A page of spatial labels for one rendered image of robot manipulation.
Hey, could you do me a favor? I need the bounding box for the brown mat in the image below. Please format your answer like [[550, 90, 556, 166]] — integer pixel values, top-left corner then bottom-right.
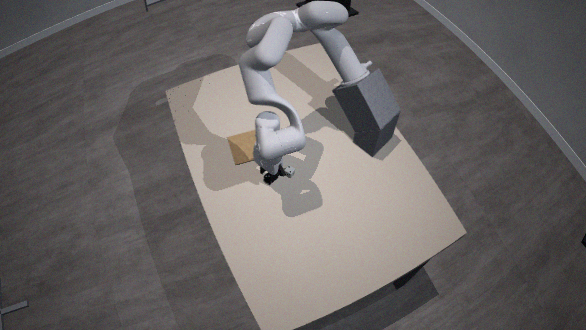
[[227, 130, 256, 165]]

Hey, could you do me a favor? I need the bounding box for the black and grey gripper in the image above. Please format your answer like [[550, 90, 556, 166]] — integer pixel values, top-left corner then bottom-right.
[[253, 142, 286, 182]]

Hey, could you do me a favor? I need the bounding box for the black die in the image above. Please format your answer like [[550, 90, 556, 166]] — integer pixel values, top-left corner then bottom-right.
[[264, 172, 275, 185]]

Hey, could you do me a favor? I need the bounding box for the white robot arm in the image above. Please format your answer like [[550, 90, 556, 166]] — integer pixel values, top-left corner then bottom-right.
[[239, 1, 372, 161]]

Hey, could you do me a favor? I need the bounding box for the white die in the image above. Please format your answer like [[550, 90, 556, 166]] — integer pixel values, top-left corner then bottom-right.
[[284, 165, 295, 178]]

